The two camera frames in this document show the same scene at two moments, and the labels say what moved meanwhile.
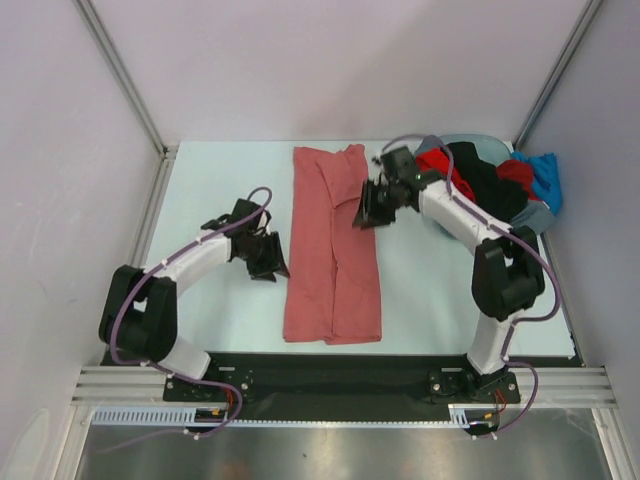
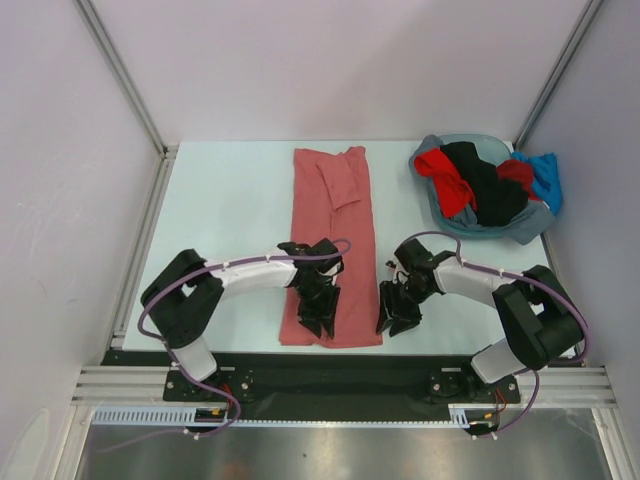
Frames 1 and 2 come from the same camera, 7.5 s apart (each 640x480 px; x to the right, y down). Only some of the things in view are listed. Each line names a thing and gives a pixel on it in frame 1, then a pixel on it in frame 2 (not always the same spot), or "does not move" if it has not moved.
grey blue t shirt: x=531 y=214 does not move
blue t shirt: x=547 y=184 does not move
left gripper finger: x=277 y=256 -> x=330 y=319
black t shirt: x=503 y=198 does not move
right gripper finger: x=378 y=223 -> x=401 y=324
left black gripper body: x=257 y=256 -> x=316 y=286
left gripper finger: x=266 y=276 -> x=311 y=320
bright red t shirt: x=436 y=159 does not move
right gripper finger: x=362 y=218 -> x=387 y=298
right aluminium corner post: x=556 y=74 does not move
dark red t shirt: x=517 y=170 does not move
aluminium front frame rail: x=561 y=387 does not move
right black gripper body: x=384 y=200 -> x=416 y=294
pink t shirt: x=332 y=285 does not move
